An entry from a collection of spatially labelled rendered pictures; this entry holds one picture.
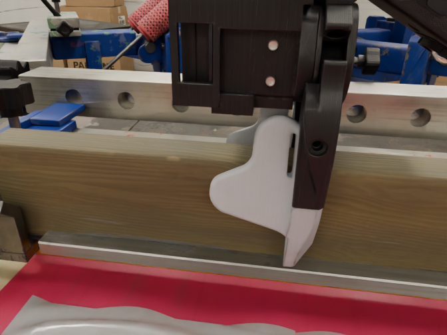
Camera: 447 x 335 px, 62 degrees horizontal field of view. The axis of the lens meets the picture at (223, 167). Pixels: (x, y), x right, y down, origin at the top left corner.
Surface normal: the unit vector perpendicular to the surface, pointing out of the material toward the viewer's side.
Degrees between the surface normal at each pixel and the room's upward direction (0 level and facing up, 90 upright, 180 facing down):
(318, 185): 101
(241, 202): 82
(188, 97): 90
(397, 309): 0
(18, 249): 90
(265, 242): 90
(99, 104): 90
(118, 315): 11
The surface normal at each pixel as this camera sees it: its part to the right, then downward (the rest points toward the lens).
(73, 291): 0.01, -0.89
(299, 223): -0.14, 0.62
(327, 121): -0.14, 0.23
